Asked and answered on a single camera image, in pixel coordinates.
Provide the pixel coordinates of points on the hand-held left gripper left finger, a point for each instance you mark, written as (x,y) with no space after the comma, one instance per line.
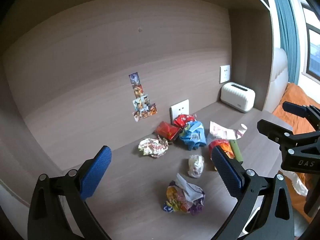
(96,172)

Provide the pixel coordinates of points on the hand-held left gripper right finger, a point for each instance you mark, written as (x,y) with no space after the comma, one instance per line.
(226,170)

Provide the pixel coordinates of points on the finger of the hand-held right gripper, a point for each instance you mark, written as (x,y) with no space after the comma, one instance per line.
(272,129)
(293,108)

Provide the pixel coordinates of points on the orange gold snack tube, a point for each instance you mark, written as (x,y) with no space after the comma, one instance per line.
(222,146)

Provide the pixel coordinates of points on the red cigarette box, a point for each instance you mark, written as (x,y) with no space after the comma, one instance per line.
(168,131)

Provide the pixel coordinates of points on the bed with orange blanket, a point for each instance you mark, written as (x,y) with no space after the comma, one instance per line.
(292,97)

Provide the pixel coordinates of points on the green cylinder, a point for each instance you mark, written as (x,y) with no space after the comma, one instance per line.
(237,151)

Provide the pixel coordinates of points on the small white crumpled wrapper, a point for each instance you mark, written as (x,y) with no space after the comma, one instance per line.
(196,165)

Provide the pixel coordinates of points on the pink white crumpled wrapper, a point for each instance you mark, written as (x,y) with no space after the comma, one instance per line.
(225,131)

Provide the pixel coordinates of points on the white padded headboard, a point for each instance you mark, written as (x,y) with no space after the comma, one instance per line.
(280,65)

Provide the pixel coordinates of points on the blue crumpled snack packet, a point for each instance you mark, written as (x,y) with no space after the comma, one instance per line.
(193,135)

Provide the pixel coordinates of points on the white ribbed tissue box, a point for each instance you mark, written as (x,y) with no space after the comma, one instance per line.
(237,96)

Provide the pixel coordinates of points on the colourful crumpled snack wrapper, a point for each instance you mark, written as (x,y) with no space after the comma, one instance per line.
(185,197)

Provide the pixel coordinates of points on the dark framed window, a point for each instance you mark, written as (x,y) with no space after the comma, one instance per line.
(312,50)

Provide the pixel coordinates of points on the white red crumpled wrapper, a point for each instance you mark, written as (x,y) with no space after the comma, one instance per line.
(152,147)

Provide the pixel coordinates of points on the red crumpled snack packet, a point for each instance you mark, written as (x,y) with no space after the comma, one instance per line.
(183,120)

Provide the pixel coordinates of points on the cluster of cartoon stickers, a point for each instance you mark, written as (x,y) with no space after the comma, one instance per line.
(141,102)

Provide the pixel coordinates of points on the blue curtain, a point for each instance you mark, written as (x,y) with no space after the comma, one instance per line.
(287,22)

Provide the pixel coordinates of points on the white wall socket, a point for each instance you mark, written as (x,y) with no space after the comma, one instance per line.
(180,110)
(224,73)

